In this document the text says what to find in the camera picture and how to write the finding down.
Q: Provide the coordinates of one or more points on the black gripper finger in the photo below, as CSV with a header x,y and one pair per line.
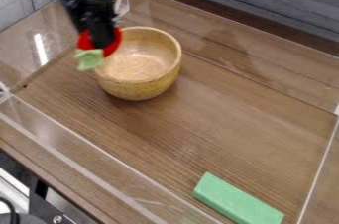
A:
x,y
101,33

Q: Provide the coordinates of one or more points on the wooden bowl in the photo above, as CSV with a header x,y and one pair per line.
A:
x,y
143,67

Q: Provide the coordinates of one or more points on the black equipment under table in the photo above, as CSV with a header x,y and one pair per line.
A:
x,y
23,207

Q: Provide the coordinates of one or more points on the red plush strawberry toy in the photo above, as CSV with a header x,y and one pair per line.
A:
x,y
91,56

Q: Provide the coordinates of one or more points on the green rectangular block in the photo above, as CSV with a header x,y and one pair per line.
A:
x,y
234,203

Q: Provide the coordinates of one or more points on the clear acrylic corner bracket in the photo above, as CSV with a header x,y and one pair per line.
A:
x,y
122,7

